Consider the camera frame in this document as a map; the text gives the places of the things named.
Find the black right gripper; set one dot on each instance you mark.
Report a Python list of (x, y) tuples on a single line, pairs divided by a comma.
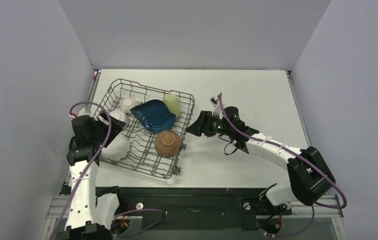
[(205, 122)]

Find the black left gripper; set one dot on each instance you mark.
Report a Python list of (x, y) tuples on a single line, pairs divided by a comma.
[(115, 127)]

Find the plain white bowl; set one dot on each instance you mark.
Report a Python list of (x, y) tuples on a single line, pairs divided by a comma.
[(120, 116)]

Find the white scalloped bowl black rim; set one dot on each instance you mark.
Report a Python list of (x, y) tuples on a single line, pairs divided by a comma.
[(117, 149)]

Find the tan brown bowl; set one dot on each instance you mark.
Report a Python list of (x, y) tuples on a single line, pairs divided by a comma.
[(167, 143)]

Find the small white lobed bowl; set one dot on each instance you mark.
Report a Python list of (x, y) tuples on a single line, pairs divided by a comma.
[(126, 104)]

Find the green mug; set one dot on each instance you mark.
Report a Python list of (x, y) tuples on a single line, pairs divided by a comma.
[(173, 105)]

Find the blue leaf-shaped dish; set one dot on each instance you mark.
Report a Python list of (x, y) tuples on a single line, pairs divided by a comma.
[(154, 116)]

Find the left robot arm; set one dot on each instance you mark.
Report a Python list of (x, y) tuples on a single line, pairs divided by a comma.
[(91, 209)]

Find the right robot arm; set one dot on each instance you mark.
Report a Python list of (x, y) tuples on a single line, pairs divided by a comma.
[(309, 176)]

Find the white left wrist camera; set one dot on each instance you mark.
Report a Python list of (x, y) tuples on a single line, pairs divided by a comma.
[(81, 112)]

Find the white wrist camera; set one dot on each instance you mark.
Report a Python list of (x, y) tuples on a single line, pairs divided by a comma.
[(216, 106), (81, 112)]

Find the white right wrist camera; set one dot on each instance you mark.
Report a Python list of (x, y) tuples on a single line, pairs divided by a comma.
[(216, 106)]

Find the grey wire dish rack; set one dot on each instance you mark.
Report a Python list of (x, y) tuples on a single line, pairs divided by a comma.
[(142, 156)]

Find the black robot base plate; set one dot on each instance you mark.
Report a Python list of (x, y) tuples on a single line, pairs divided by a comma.
[(199, 208)]

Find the aluminium table edge rail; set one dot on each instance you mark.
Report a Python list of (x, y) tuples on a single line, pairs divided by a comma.
[(288, 74)]

